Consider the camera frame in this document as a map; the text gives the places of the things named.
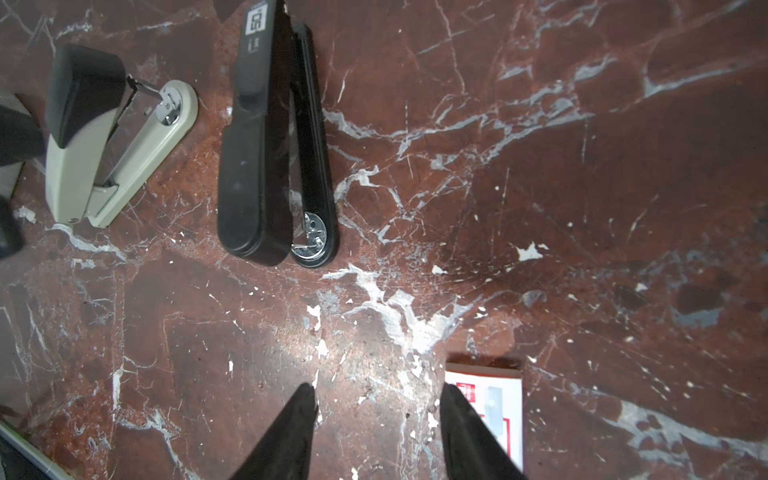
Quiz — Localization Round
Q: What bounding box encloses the white red staple box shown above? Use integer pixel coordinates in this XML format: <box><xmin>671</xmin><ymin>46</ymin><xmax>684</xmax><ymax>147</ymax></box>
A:
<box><xmin>444</xmin><ymin>362</ymin><xmax>524</xmax><ymax>473</ymax></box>

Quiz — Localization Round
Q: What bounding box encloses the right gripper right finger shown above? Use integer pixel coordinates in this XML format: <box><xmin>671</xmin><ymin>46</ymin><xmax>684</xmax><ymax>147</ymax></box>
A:
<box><xmin>440</xmin><ymin>383</ymin><xmax>526</xmax><ymax>480</ymax></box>

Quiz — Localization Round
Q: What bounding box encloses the beige stapler black cap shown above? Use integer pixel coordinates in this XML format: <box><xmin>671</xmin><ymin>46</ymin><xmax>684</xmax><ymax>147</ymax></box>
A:
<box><xmin>45</xmin><ymin>44</ymin><xmax>199</xmax><ymax>228</ymax></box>

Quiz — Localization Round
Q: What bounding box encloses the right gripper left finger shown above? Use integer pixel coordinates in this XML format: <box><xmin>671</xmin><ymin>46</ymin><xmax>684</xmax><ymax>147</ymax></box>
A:
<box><xmin>231</xmin><ymin>383</ymin><xmax>318</xmax><ymax>480</ymax></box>

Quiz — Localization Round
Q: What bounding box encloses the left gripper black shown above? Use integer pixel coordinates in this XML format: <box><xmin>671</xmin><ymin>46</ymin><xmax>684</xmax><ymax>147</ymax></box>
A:
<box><xmin>1</xmin><ymin>89</ymin><xmax>45</xmax><ymax>260</ymax></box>

